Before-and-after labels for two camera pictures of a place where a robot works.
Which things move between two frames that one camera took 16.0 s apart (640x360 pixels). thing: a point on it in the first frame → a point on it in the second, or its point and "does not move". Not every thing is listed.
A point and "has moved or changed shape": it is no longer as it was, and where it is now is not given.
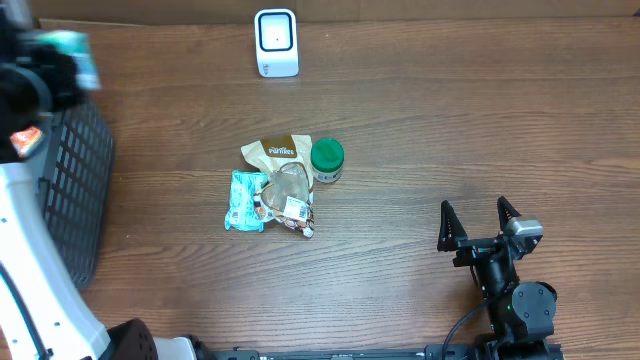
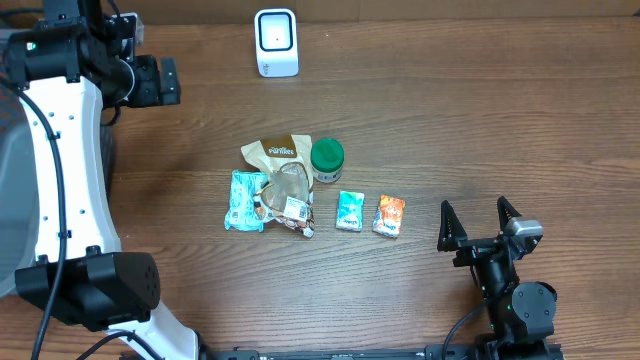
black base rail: (426, 352) does not move
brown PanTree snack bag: (287, 195) does not move
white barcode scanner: (276, 42) does not move
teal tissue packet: (241, 215) does not move
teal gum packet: (77, 44) has moved or changed shape
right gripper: (453, 236) does not move
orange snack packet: (23, 140) → (388, 217)
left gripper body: (38, 73) → (167, 80)
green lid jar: (327, 158) does not move
